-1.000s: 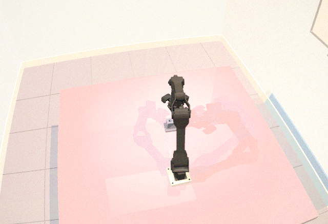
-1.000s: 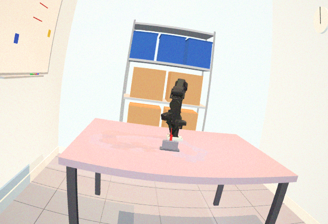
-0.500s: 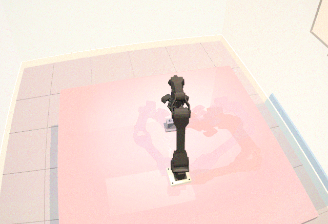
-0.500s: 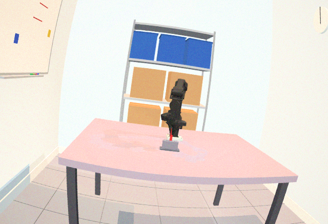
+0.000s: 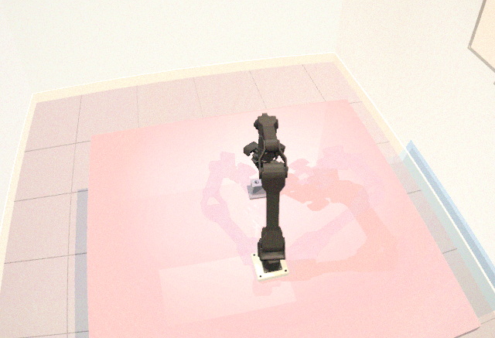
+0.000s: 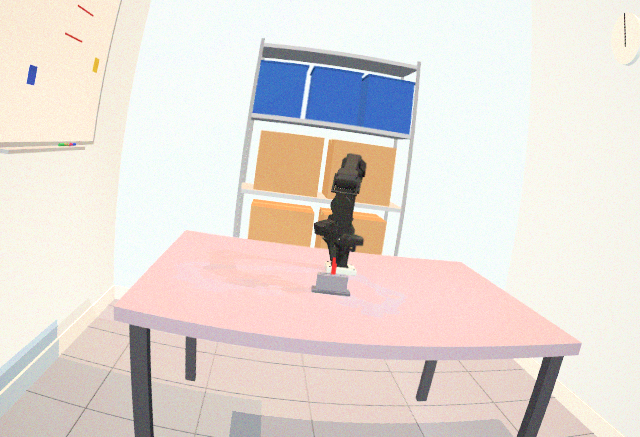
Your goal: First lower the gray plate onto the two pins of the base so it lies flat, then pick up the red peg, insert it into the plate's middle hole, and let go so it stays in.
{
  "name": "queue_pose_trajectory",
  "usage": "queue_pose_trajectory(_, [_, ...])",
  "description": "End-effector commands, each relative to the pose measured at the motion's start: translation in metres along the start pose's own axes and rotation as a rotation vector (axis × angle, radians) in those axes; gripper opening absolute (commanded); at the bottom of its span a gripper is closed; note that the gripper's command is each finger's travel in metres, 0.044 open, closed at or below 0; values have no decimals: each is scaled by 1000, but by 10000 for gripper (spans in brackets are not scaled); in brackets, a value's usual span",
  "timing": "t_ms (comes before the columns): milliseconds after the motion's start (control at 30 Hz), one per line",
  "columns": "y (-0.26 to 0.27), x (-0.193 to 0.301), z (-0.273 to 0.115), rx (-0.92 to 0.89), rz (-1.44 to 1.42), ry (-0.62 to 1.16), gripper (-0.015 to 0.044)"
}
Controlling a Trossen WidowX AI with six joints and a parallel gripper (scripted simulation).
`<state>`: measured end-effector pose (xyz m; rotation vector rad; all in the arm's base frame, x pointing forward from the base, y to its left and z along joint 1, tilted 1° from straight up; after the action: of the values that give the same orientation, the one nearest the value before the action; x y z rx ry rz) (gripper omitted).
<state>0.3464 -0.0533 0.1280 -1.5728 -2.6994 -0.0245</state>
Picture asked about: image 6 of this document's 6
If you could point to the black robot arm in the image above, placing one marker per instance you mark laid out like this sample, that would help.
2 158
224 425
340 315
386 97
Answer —
348 181

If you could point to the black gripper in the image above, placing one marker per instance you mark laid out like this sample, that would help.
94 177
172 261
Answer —
341 241

